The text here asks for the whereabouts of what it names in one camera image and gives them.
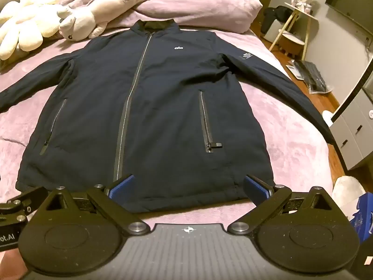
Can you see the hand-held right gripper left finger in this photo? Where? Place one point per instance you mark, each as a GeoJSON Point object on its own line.
{"type": "Point", "coordinates": [123, 187]}

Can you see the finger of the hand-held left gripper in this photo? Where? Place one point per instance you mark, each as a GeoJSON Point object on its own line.
{"type": "Point", "coordinates": [27, 199]}

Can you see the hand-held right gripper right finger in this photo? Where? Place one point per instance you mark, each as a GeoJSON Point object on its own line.
{"type": "Point", "coordinates": [255, 188]}

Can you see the dark navy zip jacket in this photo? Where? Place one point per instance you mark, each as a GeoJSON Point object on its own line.
{"type": "Point", "coordinates": [145, 99]}

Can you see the white fluffy slipper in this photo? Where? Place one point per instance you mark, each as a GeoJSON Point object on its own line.
{"type": "Point", "coordinates": [348, 191]}

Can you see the blue cardboard box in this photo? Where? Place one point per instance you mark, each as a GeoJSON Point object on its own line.
{"type": "Point", "coordinates": [362, 215]}

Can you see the grey drawer cabinet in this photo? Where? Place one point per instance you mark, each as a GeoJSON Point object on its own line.
{"type": "Point", "coordinates": [355, 134]}

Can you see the plastic wrapped dark packages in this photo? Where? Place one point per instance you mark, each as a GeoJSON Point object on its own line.
{"type": "Point", "coordinates": [313, 77]}

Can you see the dark clothing heap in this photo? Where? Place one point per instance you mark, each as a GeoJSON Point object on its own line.
{"type": "Point", "coordinates": [275, 16]}

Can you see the long white rabbit plush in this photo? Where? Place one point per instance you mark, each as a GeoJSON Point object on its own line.
{"type": "Point", "coordinates": [87, 14]}

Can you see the cream flower plush toy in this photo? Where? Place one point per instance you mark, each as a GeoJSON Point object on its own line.
{"type": "Point", "coordinates": [26, 20]}

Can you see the wooden leg side table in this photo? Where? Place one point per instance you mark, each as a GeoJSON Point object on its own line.
{"type": "Point", "coordinates": [300, 11]}

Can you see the pink duvet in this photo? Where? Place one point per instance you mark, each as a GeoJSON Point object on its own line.
{"type": "Point", "coordinates": [209, 8]}

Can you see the wall television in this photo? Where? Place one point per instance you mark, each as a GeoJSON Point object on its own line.
{"type": "Point", "coordinates": [352, 3]}

